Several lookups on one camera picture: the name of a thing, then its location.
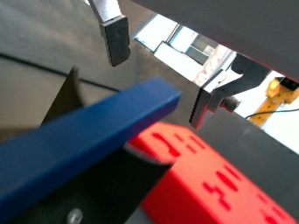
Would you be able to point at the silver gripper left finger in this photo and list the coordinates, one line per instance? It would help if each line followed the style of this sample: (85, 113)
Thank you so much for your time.
(114, 29)

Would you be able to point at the red shape sorter board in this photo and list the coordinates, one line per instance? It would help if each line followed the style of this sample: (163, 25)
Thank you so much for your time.
(203, 190)

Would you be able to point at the yellow stand outside enclosure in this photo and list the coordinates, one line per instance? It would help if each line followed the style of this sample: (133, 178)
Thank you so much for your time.
(282, 92)

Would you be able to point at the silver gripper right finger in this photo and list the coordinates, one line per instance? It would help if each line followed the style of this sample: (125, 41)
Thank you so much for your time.
(253, 75)

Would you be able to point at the blue rectangular block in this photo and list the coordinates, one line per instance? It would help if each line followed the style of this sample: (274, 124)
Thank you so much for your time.
(45, 158)

